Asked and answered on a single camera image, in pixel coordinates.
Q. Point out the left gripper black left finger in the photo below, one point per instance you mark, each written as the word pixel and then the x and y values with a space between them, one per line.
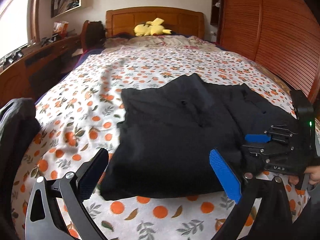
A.
pixel 44 220

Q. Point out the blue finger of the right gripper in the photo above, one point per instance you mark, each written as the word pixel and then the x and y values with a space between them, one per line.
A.
pixel 257 138

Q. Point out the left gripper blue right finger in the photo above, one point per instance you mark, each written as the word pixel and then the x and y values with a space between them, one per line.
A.
pixel 273 219

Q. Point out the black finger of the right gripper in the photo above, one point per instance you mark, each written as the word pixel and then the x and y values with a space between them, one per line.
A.
pixel 258 148

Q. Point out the black garment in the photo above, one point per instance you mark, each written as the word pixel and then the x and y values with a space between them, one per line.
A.
pixel 168 133

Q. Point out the person's right hand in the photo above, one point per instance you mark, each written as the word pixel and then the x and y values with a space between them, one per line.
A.
pixel 313 171

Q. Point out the dark garment at bed edge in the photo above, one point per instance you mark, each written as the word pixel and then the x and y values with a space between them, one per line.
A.
pixel 18 128

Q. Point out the orange-print white bed sheet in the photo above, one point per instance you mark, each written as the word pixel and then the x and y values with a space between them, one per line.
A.
pixel 80 115

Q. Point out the wooden louvered wardrobe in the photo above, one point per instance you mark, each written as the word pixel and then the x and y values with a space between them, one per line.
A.
pixel 280 35

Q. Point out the wooden desk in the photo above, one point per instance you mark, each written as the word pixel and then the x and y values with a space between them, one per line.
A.
pixel 39 71

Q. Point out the floral quilt at bed head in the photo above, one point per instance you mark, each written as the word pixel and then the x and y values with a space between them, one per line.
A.
pixel 178 41

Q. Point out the yellow Pikachu plush toy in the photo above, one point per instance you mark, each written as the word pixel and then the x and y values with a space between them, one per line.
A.
pixel 152 28

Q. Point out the dark wooden chair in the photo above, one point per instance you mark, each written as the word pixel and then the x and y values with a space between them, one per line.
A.
pixel 92 34

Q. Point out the orange white bag on desk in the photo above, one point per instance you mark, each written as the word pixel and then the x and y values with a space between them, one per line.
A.
pixel 60 28

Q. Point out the window with wooden frame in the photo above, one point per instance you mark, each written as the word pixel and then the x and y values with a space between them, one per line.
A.
pixel 14 25

